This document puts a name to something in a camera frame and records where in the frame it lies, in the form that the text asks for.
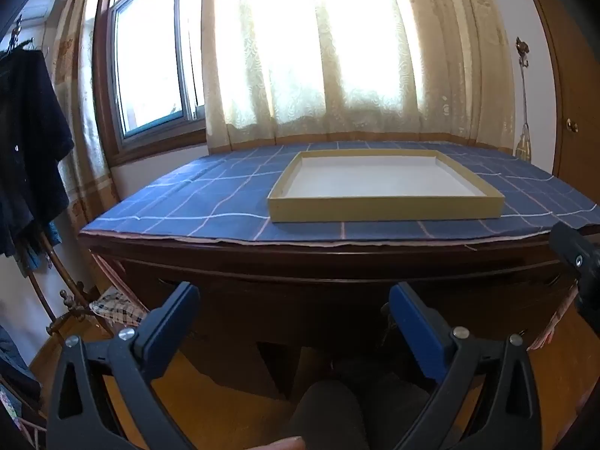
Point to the blue jacket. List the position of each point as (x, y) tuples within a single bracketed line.
[(16, 365)]

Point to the window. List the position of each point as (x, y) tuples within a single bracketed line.
[(145, 56)]

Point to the person's trousered leg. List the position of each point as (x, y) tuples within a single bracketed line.
[(323, 417)]

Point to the person's left hand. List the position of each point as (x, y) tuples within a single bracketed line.
[(288, 444)]

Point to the dark wooden desk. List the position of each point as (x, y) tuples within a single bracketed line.
[(281, 272)]

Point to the shallow cardboard tray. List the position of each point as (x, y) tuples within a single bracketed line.
[(375, 208)]

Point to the wooden coat rack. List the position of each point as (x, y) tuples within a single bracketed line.
[(70, 317)]

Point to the blue checked tablecloth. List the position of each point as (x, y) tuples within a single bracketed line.
[(187, 197)]

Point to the dark coat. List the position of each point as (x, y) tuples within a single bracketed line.
[(28, 150)]

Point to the cream lace curtain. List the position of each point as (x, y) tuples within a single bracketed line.
[(328, 56)]

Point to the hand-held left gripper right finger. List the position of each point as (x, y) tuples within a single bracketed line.
[(417, 333)]

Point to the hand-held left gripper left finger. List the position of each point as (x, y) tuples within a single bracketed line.
[(173, 323)]

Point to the rattan chair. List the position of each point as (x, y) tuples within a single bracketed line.
[(14, 412)]

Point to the teal garment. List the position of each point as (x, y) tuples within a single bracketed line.
[(40, 248)]

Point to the beige patterned curtain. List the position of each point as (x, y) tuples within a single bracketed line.
[(75, 103)]

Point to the checked cloth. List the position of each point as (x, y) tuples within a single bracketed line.
[(119, 309)]

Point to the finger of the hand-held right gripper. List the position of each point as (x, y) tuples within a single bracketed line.
[(576, 255), (590, 307)]

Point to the brass door knob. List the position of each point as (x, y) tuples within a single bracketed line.
[(572, 125)]

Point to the brass curtain tieback hook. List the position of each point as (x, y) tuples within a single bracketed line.
[(522, 49)]

